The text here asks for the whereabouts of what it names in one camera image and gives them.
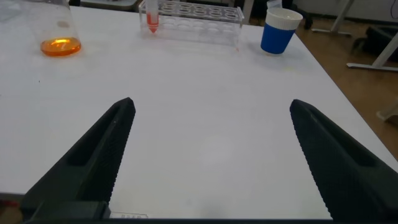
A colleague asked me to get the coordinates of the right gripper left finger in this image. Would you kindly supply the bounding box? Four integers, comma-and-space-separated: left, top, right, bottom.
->
18, 96, 137, 218

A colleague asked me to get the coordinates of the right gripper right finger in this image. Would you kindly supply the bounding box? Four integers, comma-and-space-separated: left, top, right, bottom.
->
289, 98, 398, 222

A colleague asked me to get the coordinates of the clear glass beaker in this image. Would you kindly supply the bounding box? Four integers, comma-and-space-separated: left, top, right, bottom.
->
18, 0, 83, 58

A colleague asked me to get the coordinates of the red pigment test tube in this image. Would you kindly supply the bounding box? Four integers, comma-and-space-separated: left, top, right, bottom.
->
144, 0, 160, 34

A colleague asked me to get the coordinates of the clear plastic test tube rack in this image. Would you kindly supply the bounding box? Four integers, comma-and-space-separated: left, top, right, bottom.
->
138, 0, 246, 48

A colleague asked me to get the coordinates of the long white standing desk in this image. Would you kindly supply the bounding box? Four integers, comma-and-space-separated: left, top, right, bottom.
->
310, 0, 398, 73

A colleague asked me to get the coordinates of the blue white paper cup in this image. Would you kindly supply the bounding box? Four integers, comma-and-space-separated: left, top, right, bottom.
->
260, 7, 304, 55

